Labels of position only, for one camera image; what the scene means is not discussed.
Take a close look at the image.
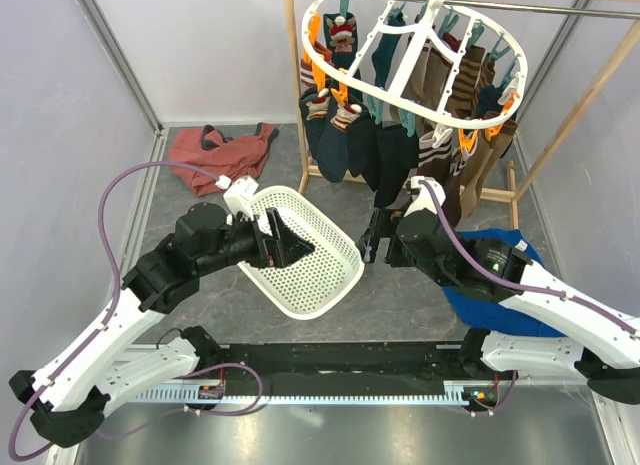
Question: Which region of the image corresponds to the teal plain sock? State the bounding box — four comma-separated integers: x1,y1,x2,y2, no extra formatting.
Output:
372,34,400,88

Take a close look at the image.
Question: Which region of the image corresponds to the brown striped-cuff sock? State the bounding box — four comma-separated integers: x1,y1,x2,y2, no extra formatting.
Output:
416,130,452,188
443,139,478,227

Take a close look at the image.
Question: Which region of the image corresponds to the navy santa sock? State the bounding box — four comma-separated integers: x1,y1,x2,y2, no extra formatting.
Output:
316,99,362,183
299,87,330,159

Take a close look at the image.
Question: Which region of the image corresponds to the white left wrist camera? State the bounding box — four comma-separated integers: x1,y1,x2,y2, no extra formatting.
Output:
215,175,259,219

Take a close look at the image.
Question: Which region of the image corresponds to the tan ribbed sock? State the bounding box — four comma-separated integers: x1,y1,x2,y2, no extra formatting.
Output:
461,129,515,216

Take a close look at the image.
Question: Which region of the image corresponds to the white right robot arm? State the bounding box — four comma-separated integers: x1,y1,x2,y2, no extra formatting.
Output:
357,209,639,405

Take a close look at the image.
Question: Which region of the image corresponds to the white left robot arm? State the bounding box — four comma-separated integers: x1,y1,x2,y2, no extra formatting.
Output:
9,203,316,448

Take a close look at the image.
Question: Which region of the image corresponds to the white perforated laundry basket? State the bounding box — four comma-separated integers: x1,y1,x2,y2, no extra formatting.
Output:
223,178,364,320

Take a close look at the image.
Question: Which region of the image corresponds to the dark navy plain sock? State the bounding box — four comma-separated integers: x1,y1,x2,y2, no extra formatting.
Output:
346,117,380,191
374,124,419,208

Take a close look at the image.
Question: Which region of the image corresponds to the wooden clothes rack frame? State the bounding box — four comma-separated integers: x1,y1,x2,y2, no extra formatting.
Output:
281,0,640,205

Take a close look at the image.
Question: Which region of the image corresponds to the white clothes clip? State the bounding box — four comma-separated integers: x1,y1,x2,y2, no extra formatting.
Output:
421,124,453,148

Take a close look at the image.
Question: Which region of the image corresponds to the teal reindeer sock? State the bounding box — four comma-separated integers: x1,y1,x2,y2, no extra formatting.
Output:
322,12,358,70

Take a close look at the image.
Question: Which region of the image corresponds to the tan brown-striped sock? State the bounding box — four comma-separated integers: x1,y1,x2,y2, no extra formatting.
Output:
445,45,485,119

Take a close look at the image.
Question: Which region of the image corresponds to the white slotted cable duct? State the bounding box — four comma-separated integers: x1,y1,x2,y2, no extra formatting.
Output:
129,382,469,406

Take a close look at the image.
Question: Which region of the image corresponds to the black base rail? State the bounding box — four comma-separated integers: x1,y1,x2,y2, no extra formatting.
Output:
159,327,521,401

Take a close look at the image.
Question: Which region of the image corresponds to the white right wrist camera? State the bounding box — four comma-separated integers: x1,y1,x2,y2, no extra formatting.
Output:
403,176,446,219

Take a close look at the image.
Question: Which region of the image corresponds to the metal hanging rod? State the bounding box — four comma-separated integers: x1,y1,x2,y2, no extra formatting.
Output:
395,0,639,20

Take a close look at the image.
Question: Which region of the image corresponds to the white round clip hanger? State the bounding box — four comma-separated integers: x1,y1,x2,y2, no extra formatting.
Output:
299,0,530,131

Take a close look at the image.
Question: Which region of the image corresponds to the blue towel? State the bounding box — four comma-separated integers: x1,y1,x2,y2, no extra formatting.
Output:
443,228,564,338

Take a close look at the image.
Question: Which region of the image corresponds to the orange clothes clip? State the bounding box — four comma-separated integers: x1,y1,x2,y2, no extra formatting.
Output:
457,129,479,160
483,107,517,141

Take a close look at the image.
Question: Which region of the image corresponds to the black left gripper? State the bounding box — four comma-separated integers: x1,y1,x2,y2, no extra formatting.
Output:
196,207,315,277

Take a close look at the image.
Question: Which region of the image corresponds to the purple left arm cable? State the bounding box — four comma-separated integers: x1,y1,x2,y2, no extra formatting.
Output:
7,163,221,460

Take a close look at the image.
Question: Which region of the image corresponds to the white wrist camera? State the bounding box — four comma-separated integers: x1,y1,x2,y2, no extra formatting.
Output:
215,175,259,219
403,176,446,219

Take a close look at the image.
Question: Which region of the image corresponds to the pink red shirt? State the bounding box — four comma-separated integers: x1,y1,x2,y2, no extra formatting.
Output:
168,122,279,181

